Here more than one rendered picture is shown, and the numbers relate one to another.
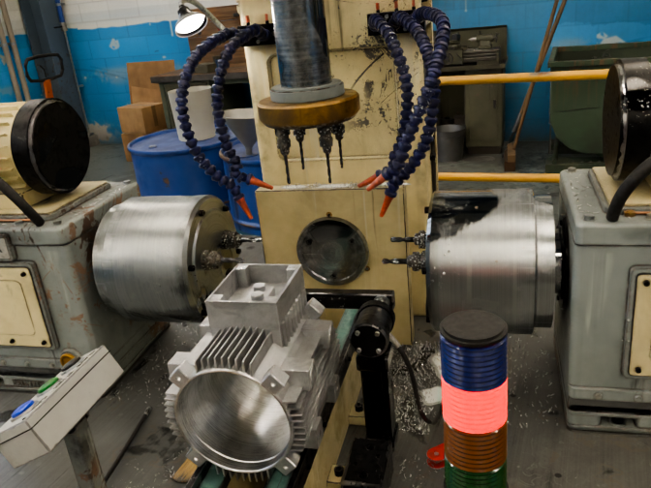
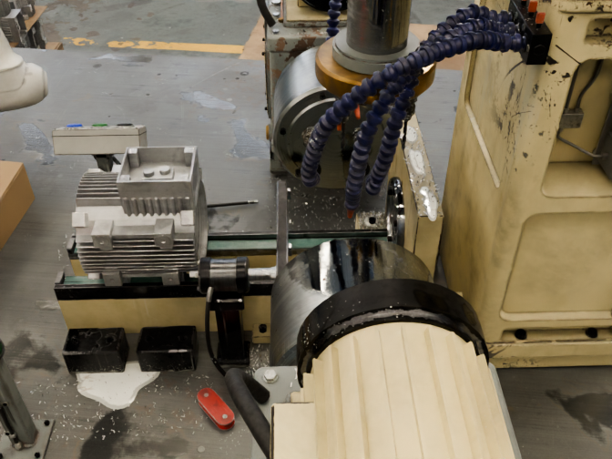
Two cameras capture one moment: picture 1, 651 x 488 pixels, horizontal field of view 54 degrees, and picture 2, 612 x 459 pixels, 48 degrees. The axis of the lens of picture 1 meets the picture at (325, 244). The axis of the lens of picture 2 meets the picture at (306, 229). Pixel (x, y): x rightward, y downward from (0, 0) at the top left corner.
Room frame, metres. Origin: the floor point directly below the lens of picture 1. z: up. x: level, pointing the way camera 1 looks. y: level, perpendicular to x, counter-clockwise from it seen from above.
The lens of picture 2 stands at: (0.76, -0.86, 1.81)
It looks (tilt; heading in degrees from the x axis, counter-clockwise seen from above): 41 degrees down; 73
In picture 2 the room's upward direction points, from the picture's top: straight up
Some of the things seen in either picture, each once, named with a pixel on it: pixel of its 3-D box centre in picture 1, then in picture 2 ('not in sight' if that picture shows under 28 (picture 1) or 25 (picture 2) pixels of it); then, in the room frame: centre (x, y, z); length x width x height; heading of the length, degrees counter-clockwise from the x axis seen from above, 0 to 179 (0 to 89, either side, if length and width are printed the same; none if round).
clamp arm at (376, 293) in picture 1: (320, 298); (281, 230); (0.99, 0.02, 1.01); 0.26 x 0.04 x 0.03; 74
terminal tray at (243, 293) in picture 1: (259, 304); (160, 180); (0.81, 0.10, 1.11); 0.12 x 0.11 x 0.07; 164
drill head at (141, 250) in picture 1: (149, 259); (331, 104); (1.20, 0.35, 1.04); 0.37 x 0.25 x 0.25; 74
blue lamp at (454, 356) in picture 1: (473, 352); not in sight; (0.50, -0.12, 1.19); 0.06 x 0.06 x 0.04
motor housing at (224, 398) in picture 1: (259, 378); (146, 223); (0.77, 0.11, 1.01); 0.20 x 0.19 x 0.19; 164
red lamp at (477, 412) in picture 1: (474, 394); not in sight; (0.50, -0.12, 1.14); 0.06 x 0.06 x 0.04
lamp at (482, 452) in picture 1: (475, 433); not in sight; (0.50, -0.12, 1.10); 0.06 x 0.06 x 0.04
